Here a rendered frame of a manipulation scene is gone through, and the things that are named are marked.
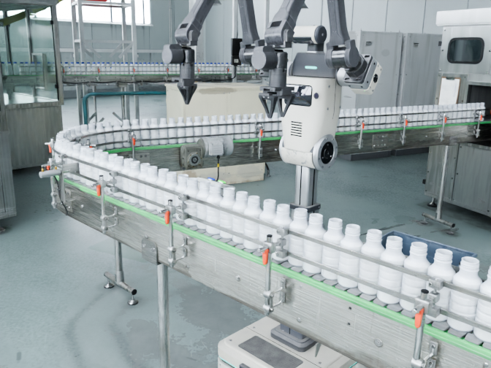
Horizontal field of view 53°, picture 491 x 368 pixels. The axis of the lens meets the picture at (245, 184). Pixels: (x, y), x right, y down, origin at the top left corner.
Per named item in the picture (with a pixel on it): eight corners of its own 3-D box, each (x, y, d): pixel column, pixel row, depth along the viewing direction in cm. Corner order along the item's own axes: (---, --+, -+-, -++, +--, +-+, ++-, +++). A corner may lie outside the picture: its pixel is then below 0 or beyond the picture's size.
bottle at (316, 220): (298, 270, 141) (301, 215, 137) (309, 263, 146) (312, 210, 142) (316, 277, 138) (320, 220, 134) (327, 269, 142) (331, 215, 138)
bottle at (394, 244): (405, 300, 125) (413, 239, 121) (391, 307, 122) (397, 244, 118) (386, 291, 130) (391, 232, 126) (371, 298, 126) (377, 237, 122)
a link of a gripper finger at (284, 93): (294, 117, 162) (296, 88, 160) (280, 119, 157) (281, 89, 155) (278, 115, 167) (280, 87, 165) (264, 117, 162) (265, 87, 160)
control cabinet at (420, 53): (410, 147, 868) (422, 32, 818) (432, 152, 825) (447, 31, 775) (374, 150, 831) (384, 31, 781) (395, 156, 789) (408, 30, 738)
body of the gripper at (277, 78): (294, 92, 160) (296, 69, 158) (274, 93, 153) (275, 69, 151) (280, 91, 165) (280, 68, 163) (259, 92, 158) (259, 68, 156)
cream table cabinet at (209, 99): (242, 169, 684) (244, 82, 653) (265, 180, 631) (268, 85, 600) (166, 177, 635) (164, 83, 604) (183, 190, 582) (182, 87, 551)
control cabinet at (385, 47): (370, 150, 828) (381, 31, 777) (391, 156, 785) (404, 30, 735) (330, 155, 791) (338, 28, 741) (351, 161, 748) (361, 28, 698)
